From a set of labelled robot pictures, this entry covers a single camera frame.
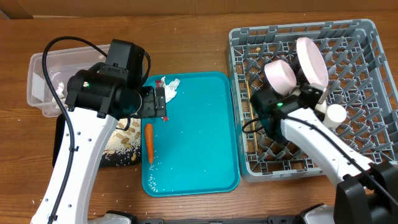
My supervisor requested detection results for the white napkin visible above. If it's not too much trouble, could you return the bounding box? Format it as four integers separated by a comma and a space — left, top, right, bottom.
160, 77, 180, 103

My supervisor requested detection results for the white paper cup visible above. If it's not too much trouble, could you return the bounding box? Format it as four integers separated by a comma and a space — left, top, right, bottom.
315, 101, 347, 130

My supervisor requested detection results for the pink bowl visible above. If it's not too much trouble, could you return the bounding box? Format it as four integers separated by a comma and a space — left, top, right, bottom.
264, 60, 297, 96

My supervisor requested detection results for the orange carrot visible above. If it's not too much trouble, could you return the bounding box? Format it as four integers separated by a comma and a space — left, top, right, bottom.
144, 123, 154, 164

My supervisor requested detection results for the large white plate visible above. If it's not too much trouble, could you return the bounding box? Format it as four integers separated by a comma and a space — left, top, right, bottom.
296, 37, 328, 87

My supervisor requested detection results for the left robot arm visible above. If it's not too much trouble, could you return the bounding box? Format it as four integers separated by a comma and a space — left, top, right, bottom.
31, 37, 166, 223

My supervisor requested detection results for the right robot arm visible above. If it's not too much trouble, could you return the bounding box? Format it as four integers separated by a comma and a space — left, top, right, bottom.
250, 84, 397, 224

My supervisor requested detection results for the grey dishwasher rack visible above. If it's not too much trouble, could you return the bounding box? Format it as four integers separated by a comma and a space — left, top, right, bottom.
228, 19, 397, 182

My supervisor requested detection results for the wooden chopstick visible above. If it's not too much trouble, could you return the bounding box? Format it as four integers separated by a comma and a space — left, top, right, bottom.
246, 81, 258, 152

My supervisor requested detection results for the rice and peanuts pile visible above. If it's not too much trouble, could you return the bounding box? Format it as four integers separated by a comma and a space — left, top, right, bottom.
104, 118, 141, 166

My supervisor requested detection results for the teal plastic tray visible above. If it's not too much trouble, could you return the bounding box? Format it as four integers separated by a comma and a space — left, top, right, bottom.
141, 72, 240, 197

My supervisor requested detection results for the black tray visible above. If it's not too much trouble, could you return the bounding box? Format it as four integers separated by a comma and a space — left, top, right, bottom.
52, 113, 142, 169

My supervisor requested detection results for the crumpled tissue in bin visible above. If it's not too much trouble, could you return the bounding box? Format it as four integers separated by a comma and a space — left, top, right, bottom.
52, 82, 66, 109

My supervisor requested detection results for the clear plastic bin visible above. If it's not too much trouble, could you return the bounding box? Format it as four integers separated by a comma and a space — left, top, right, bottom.
27, 47, 106, 118

